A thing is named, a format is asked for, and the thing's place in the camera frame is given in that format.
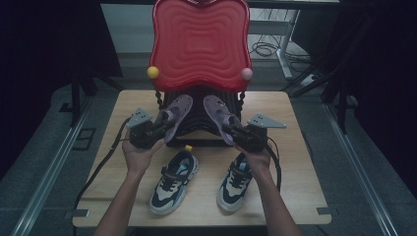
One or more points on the purple child's shoe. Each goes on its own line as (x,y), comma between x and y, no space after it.
(178,108)
(216,109)

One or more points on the dark curtain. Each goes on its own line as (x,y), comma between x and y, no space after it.
(383,65)
(42,49)

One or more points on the metal floor rail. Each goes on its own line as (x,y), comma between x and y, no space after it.
(360,170)
(49,177)

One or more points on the black and white sneaker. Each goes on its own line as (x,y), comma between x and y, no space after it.
(234,188)
(172,187)

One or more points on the black metal stand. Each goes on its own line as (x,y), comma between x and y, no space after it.
(76,98)
(341,105)

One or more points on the white desk frame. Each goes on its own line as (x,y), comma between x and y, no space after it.
(285,46)

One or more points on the person's right hand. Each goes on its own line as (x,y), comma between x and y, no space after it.
(259,162)

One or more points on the person's left hand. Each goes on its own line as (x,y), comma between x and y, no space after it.
(139,160)

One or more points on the red and black shoe rack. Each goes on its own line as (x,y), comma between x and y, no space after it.
(200,46)

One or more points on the white power strip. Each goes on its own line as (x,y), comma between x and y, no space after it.
(309,80)

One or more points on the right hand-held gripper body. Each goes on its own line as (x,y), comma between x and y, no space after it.
(254,139)

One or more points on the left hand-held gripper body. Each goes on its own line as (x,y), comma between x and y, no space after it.
(141,136)

